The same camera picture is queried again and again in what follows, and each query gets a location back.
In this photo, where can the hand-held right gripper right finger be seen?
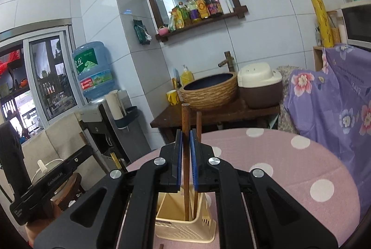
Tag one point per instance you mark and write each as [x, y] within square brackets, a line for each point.
[193, 162]

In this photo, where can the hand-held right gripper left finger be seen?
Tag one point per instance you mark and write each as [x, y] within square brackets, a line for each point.
[179, 159]

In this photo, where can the cream perforated utensil holder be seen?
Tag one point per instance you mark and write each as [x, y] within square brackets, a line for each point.
[185, 225]

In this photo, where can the dark wooden stool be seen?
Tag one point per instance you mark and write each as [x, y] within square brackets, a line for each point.
[72, 188]

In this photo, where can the dark wooden counter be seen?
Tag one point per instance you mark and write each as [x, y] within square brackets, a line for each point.
[168, 120]

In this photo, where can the yellow mug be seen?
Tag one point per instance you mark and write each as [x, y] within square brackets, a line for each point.
[172, 97]

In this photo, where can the woven round wash basin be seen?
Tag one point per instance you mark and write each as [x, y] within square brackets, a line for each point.
[208, 95]

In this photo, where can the grey water dispenser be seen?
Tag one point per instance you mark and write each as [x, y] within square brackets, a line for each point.
[98, 127]

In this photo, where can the yellow soap pump bottle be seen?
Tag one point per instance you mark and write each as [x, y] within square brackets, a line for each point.
[187, 77]

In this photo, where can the pink polka dot tablecloth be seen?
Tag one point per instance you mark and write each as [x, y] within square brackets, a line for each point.
[275, 179]

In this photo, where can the white paper cup holder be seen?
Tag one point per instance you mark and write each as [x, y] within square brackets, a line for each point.
[114, 105]

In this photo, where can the brown white rice cooker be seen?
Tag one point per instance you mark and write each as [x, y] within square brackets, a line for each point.
[260, 89]

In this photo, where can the bamboo style faucet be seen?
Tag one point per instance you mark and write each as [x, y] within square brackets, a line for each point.
[227, 60]

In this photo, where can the sliding glass window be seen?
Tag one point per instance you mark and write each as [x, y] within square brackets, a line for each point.
[49, 77]

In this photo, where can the grey patterned blanket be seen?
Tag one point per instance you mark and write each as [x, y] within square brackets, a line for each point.
[285, 98]

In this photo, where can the blue water jug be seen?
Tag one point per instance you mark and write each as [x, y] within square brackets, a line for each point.
[92, 69]

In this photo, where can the small pink bowl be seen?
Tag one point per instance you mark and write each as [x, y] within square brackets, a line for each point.
[163, 31]

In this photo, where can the yellow seasoning pouch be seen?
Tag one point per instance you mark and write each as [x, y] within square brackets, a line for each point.
[177, 18]

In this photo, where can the purple floral cloth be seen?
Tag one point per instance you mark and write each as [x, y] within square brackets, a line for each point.
[333, 109]

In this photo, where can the purple label sauce bottle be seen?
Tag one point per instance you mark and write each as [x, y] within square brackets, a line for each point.
[192, 9]

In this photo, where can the yellow label sauce bottle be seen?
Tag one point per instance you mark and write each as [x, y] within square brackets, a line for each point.
[202, 7]

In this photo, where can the dark soy sauce bottle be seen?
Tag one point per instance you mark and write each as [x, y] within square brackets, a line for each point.
[211, 4]

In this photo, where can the light wooden shelf box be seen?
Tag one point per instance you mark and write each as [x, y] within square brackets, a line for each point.
[318, 59]

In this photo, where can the white plastic bottle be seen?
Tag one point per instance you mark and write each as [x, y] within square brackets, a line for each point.
[224, 2]

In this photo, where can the yellow wrap roll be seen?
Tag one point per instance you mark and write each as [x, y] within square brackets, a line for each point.
[322, 21]

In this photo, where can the glass jar with sticks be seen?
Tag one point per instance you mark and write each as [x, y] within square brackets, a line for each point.
[334, 31]

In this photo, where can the white microwave oven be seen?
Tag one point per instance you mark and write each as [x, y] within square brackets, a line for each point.
[358, 24]

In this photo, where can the green packet on wall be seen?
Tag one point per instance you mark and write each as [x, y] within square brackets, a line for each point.
[141, 32]

